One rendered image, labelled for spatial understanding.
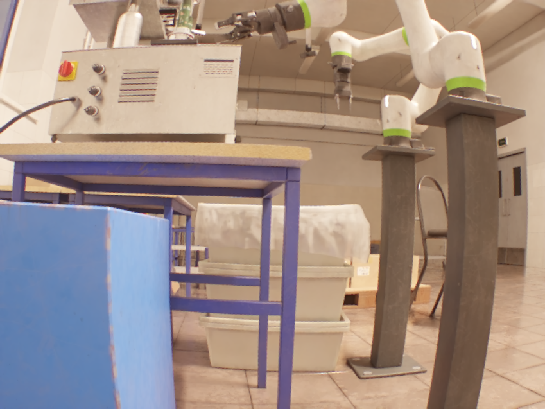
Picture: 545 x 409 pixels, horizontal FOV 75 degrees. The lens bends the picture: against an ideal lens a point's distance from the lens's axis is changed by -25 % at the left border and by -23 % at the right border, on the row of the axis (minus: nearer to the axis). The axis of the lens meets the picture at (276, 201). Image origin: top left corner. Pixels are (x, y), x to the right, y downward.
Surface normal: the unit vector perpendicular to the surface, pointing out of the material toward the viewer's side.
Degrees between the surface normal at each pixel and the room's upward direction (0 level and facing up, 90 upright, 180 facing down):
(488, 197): 90
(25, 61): 90
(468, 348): 90
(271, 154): 90
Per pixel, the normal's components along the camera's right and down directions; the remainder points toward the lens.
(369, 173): 0.12, -0.06
